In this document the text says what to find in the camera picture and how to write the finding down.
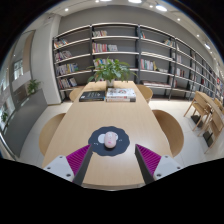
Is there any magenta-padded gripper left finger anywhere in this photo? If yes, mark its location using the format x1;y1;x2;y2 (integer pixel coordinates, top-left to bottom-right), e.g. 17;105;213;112
44;143;94;187

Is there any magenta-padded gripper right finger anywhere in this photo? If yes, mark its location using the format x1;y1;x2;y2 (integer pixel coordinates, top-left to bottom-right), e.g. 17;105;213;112
134;143;183;185

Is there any pink computer mouse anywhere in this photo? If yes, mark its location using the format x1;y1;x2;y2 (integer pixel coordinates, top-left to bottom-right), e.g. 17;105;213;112
103;131;119;149

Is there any dark cartoon-face mouse pad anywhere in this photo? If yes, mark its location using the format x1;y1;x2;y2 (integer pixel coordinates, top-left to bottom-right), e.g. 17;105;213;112
87;125;131;158

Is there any round-backed wooden chair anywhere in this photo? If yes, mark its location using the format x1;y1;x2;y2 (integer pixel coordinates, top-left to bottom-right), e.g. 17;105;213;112
151;109;185;158
135;83;154;104
68;85;86;103
38;112;67;157

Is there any group of slatted wooden chairs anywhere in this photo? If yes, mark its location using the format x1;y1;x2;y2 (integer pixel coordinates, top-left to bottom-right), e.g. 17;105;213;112
183;90;224;154

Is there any small green potted plant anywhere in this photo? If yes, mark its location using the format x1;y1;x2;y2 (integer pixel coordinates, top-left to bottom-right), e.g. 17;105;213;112
0;111;9;124
26;78;42;96

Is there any black book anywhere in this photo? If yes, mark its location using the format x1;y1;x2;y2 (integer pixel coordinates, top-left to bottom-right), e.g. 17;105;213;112
78;90;107;103

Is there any white book stack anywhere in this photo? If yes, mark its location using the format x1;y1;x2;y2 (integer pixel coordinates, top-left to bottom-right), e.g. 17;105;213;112
105;87;137;103

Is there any green potted plant white pot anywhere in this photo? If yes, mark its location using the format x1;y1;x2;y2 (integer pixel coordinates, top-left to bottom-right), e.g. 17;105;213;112
87;58;138;88

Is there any grey bookshelf unit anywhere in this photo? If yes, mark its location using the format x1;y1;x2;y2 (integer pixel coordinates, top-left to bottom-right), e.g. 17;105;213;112
52;21;224;103

